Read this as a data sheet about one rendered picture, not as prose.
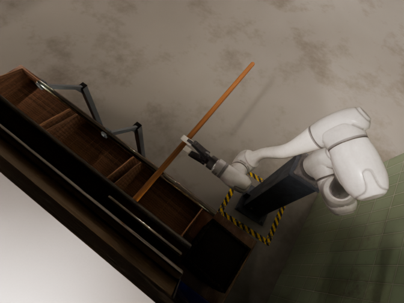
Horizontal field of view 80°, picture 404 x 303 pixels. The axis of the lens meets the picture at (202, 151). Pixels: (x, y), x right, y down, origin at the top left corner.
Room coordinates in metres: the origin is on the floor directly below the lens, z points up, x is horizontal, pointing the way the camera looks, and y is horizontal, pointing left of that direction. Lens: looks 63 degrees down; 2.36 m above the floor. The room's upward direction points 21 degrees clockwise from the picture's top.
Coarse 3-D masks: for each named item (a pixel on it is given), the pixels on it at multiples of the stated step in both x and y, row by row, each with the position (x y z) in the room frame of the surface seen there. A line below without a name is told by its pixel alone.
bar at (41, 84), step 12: (36, 84) 0.61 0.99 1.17; (48, 84) 0.66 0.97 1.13; (60, 84) 0.73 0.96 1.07; (84, 84) 0.86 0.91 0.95; (60, 96) 0.60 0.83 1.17; (84, 96) 0.83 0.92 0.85; (72, 108) 0.55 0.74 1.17; (96, 120) 0.82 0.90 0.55; (108, 132) 0.50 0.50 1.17; (120, 132) 0.57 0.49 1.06; (120, 144) 0.46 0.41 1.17; (144, 156) 0.71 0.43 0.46; (156, 168) 0.41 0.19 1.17; (168, 180) 0.37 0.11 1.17; (204, 204) 0.32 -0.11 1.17
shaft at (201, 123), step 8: (240, 80) 1.16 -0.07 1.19; (232, 88) 1.07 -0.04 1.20; (224, 96) 0.98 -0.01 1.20; (216, 104) 0.91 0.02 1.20; (208, 112) 0.83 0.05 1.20; (200, 120) 0.76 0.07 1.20; (192, 136) 0.64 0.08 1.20; (184, 144) 0.58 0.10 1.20; (176, 152) 0.52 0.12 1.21; (168, 160) 0.46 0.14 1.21; (160, 168) 0.40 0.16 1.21; (152, 176) 0.35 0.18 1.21; (144, 184) 0.30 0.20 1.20; (152, 184) 0.32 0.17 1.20; (144, 192) 0.26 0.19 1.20; (136, 200) 0.21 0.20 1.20
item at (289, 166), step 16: (256, 176) 1.13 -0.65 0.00; (272, 176) 0.90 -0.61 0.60; (288, 176) 0.76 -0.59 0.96; (256, 192) 0.83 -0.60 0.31; (272, 192) 0.75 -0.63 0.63; (288, 192) 0.73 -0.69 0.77; (304, 192) 0.72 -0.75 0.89; (224, 208) 0.68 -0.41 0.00; (240, 208) 0.73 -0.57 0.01; (256, 208) 0.74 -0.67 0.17; (272, 208) 0.72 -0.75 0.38; (240, 224) 0.58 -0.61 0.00; (272, 224) 0.70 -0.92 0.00
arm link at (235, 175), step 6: (234, 162) 0.59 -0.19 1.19; (228, 168) 0.52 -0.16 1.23; (234, 168) 0.54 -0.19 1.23; (240, 168) 0.55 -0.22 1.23; (246, 168) 0.58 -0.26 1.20; (222, 174) 0.49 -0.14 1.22; (228, 174) 0.49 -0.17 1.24; (234, 174) 0.50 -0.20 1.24; (240, 174) 0.51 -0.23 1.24; (246, 174) 0.54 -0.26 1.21; (222, 180) 0.47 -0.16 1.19; (228, 180) 0.47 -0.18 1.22; (234, 180) 0.47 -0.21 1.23; (240, 180) 0.48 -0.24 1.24; (246, 180) 0.50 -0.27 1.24; (228, 186) 0.45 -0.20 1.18; (234, 186) 0.45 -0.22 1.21; (240, 186) 0.46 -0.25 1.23; (246, 186) 0.47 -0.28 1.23; (240, 192) 0.44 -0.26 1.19
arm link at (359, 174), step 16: (352, 144) 0.53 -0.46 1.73; (368, 144) 0.55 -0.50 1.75; (336, 160) 0.49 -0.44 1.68; (352, 160) 0.48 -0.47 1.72; (368, 160) 0.49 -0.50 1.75; (336, 176) 0.47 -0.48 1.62; (352, 176) 0.44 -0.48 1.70; (368, 176) 0.44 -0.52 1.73; (384, 176) 0.46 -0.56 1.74; (320, 192) 0.64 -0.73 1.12; (336, 192) 0.55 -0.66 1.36; (352, 192) 0.40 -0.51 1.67; (368, 192) 0.40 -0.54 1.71; (384, 192) 0.42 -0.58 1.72; (336, 208) 0.56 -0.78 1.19; (352, 208) 0.57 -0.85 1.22
